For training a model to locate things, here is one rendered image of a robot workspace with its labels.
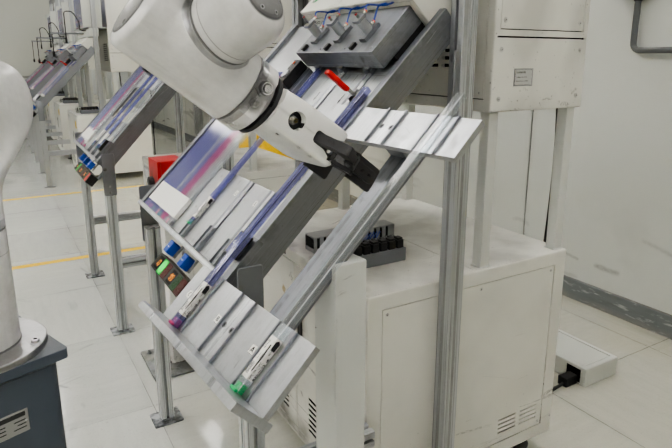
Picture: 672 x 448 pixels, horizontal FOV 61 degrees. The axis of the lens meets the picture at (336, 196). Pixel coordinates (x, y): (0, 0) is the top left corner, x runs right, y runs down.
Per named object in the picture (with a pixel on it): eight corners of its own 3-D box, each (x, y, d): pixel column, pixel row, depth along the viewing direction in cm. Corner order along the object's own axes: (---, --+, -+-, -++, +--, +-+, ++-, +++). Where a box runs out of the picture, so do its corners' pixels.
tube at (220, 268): (177, 329, 87) (172, 325, 87) (174, 325, 89) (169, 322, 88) (371, 91, 100) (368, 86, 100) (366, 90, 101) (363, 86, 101)
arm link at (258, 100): (276, 54, 59) (296, 72, 61) (239, 55, 66) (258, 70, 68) (234, 122, 58) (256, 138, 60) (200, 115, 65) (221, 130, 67)
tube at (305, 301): (242, 397, 70) (236, 393, 69) (237, 391, 71) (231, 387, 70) (467, 98, 83) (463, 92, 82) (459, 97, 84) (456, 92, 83)
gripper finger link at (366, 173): (358, 144, 64) (393, 174, 68) (341, 140, 67) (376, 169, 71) (344, 168, 64) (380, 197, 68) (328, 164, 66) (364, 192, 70)
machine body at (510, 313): (363, 539, 138) (366, 298, 123) (250, 395, 196) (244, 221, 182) (547, 448, 170) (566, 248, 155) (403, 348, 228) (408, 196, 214)
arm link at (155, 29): (273, 38, 62) (219, 75, 67) (173, -51, 54) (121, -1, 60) (260, 95, 57) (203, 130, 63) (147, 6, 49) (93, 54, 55)
